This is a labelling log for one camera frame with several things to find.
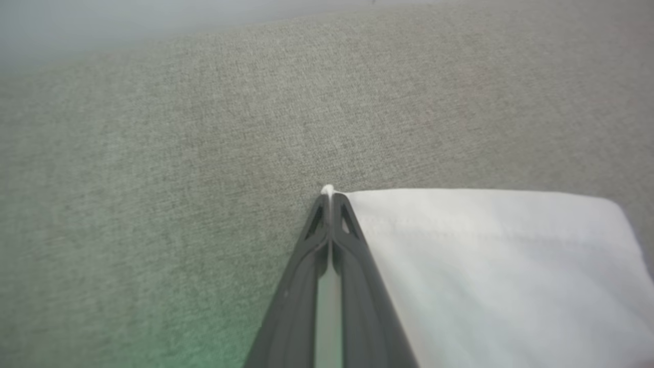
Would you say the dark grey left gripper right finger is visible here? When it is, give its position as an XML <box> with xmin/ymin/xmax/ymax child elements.
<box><xmin>332</xmin><ymin>193</ymin><xmax>419</xmax><ymax>368</ymax></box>

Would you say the grey fabric mat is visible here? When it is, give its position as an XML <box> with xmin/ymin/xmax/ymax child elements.
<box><xmin>0</xmin><ymin>0</ymin><xmax>654</xmax><ymax>368</ymax></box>

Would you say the red jersey with black lettering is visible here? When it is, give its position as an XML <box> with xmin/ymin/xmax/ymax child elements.
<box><xmin>321</xmin><ymin>185</ymin><xmax>654</xmax><ymax>368</ymax></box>

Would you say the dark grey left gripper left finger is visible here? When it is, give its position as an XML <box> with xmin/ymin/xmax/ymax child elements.
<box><xmin>244</xmin><ymin>194</ymin><xmax>331</xmax><ymax>368</ymax></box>

